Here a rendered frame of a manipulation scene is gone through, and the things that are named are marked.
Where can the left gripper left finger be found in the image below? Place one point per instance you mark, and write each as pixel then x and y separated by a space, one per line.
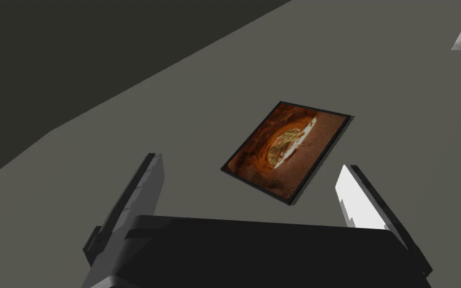
pixel 134 204

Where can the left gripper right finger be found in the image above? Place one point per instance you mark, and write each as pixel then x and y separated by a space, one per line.
pixel 361 204

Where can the framed orange cave picture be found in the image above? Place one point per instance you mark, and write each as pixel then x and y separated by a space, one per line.
pixel 286 154

